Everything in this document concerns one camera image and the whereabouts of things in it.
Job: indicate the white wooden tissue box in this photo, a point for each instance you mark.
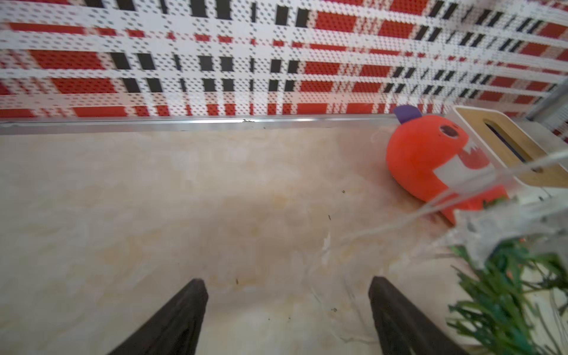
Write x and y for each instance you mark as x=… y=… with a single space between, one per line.
x=508 y=144

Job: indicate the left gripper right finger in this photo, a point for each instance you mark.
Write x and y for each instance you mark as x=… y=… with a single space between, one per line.
x=401 y=327

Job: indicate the red shark plush toy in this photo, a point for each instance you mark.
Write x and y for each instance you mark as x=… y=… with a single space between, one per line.
x=428 y=155

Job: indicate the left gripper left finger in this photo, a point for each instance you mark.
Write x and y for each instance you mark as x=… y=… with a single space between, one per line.
x=173 y=329

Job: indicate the small christmas tree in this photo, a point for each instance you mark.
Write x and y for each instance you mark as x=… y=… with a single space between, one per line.
x=517 y=301

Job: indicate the clear star string light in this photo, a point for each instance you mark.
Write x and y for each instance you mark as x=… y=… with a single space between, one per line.
x=481 y=231

